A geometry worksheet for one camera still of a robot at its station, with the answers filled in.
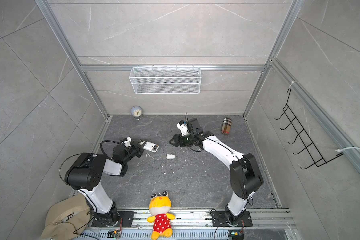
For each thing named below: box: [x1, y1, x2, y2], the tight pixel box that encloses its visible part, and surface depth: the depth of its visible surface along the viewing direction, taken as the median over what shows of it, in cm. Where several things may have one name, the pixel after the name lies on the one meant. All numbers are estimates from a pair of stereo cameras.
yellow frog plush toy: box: [146, 191, 176, 240], surface depth 72 cm
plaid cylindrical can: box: [221, 117, 232, 135], surface depth 113 cm
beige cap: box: [41, 194, 91, 240], surface depth 74 cm
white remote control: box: [143, 141, 160, 153], surface depth 90 cm
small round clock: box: [130, 105, 143, 117], surface depth 117 cm
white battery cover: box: [166, 153, 176, 160], surface depth 98 cm
